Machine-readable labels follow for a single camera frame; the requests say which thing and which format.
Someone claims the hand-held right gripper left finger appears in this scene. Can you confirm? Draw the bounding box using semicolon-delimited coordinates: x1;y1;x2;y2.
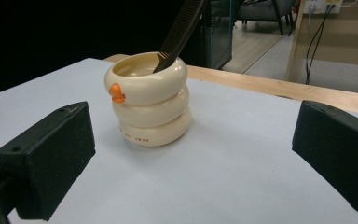
0;101;96;222

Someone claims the cream ringed cup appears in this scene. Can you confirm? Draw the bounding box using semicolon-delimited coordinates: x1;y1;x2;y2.
103;51;192;147

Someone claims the white power outlet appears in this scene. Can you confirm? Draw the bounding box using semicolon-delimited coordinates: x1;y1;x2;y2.
302;0;345;15

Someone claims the black hanging cable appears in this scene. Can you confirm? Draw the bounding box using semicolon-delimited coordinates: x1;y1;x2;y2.
305;3;336;86

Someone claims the white board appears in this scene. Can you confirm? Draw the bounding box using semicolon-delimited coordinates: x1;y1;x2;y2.
0;57;358;224

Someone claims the dark glass cabinet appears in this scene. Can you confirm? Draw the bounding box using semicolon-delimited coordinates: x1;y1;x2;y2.
202;0;234;70

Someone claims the wooden shelf frame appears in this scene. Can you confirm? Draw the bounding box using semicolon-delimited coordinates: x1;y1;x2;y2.
284;0;358;96

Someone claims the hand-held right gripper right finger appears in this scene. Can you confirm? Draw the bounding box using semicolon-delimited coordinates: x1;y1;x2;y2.
292;100;358;216

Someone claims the grey chair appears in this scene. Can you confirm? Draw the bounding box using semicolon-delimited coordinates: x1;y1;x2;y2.
236;0;300;35

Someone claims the wooden table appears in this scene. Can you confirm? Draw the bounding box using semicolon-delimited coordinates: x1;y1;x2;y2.
103;53;358;117

